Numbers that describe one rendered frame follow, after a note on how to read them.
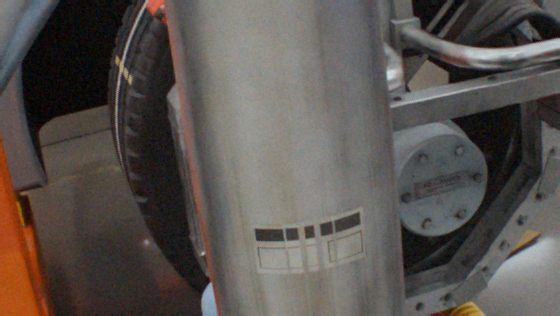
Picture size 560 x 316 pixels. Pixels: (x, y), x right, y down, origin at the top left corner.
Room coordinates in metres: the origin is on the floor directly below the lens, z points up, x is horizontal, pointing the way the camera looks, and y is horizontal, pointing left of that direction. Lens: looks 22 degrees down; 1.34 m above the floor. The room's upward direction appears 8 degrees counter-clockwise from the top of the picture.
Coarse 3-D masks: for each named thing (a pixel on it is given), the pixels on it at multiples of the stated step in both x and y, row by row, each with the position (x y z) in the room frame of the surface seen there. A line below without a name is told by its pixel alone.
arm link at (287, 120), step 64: (192, 0) 0.35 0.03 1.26; (256, 0) 0.34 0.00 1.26; (320, 0) 0.35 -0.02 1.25; (192, 64) 0.36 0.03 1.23; (256, 64) 0.34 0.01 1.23; (320, 64) 0.35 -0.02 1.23; (384, 64) 0.37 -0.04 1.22; (192, 128) 0.37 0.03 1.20; (256, 128) 0.34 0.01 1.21; (320, 128) 0.34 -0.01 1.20; (384, 128) 0.36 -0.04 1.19; (256, 192) 0.35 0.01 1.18; (320, 192) 0.34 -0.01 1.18; (384, 192) 0.36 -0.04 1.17; (256, 256) 0.35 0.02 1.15; (320, 256) 0.34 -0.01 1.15; (384, 256) 0.36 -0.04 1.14
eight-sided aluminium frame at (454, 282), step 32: (480, 0) 1.25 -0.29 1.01; (512, 32) 1.28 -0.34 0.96; (544, 128) 1.23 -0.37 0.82; (544, 160) 1.23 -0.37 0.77; (192, 192) 1.11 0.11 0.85; (512, 192) 1.26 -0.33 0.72; (544, 192) 1.23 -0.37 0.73; (192, 224) 1.15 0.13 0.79; (480, 224) 1.26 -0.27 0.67; (512, 224) 1.22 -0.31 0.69; (480, 256) 1.21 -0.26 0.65; (416, 288) 1.22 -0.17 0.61; (448, 288) 1.19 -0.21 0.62; (480, 288) 1.20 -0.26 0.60
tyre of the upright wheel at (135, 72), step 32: (128, 32) 1.32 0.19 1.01; (160, 32) 1.19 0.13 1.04; (128, 64) 1.25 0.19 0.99; (160, 64) 1.19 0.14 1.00; (128, 96) 1.20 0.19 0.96; (160, 96) 1.18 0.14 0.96; (128, 128) 1.20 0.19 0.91; (160, 128) 1.18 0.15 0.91; (128, 160) 1.19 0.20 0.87; (160, 160) 1.18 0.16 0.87; (160, 192) 1.18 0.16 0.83; (160, 224) 1.18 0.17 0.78; (192, 256) 1.19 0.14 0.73; (448, 256) 1.28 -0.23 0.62
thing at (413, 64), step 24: (432, 0) 1.52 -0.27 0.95; (456, 0) 1.32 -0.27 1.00; (432, 24) 1.30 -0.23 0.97; (456, 24) 1.47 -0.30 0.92; (408, 72) 1.29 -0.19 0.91; (456, 72) 1.51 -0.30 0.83; (480, 72) 1.34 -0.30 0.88; (456, 120) 1.48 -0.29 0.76; (480, 120) 1.41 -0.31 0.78; (504, 120) 1.34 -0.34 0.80; (480, 144) 1.39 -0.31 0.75; (504, 144) 1.32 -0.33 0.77; (504, 168) 1.31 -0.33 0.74; (480, 216) 1.30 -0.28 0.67; (408, 240) 1.34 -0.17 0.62; (432, 240) 1.30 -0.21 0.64; (456, 240) 1.29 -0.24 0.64; (408, 264) 1.27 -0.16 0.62
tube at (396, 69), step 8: (384, 48) 1.08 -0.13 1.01; (392, 56) 1.04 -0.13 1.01; (400, 56) 1.05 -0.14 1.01; (392, 64) 1.01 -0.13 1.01; (400, 64) 1.01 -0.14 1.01; (392, 72) 0.99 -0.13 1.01; (400, 72) 1.00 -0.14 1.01; (392, 80) 0.98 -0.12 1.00; (400, 80) 0.99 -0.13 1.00; (392, 88) 0.98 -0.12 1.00
